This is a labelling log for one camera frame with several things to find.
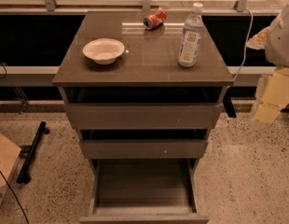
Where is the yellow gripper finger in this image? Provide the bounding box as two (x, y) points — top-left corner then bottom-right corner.
(246, 27), (269, 50)
(250, 68), (289, 129)

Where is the clear blue-label plastic bottle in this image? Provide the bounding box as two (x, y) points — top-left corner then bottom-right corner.
(178, 3), (204, 67)

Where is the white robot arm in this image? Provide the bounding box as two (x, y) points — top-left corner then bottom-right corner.
(247, 2), (289, 130)

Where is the grey drawer cabinet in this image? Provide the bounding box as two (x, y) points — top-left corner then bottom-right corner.
(52, 10), (235, 161)

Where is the top grey drawer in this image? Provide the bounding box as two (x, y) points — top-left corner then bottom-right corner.
(65, 104), (220, 130)

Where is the open bottom grey drawer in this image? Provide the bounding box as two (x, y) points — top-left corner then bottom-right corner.
(79, 159), (209, 224)

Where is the middle grey drawer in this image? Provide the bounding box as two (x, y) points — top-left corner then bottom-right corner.
(80, 140), (208, 159)

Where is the crushed red soda can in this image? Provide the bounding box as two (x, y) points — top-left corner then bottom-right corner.
(143, 8), (167, 30)

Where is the white paper bowl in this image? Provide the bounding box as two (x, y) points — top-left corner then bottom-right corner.
(82, 38), (125, 65)

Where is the black metal bar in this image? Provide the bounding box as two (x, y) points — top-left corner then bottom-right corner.
(17, 121), (50, 184)

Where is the white cable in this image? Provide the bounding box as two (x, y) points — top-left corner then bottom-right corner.
(232, 7), (255, 82)

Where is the black cable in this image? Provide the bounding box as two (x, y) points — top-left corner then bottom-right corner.
(0, 156), (31, 224)

